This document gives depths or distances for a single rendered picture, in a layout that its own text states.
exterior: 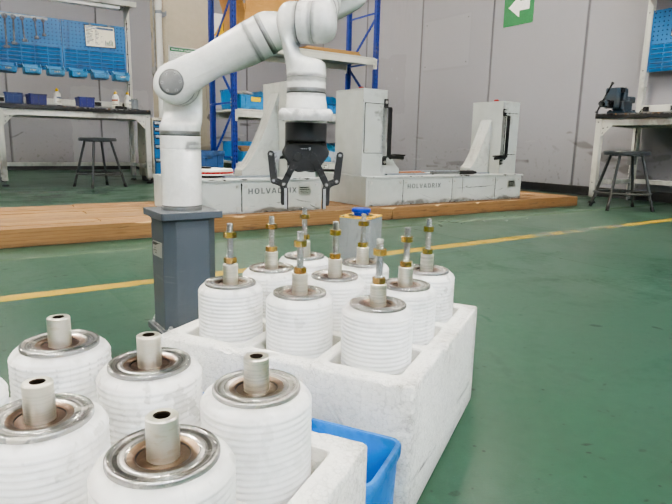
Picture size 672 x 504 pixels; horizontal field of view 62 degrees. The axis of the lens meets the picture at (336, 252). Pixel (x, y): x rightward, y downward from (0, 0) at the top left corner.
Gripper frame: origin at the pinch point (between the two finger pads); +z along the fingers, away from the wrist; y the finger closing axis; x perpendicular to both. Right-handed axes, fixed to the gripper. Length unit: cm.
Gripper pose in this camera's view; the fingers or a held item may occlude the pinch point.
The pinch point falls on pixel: (305, 201)
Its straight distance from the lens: 104.0
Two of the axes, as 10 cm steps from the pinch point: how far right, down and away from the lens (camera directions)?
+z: -0.2, 9.8, 1.9
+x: 0.5, 1.9, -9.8
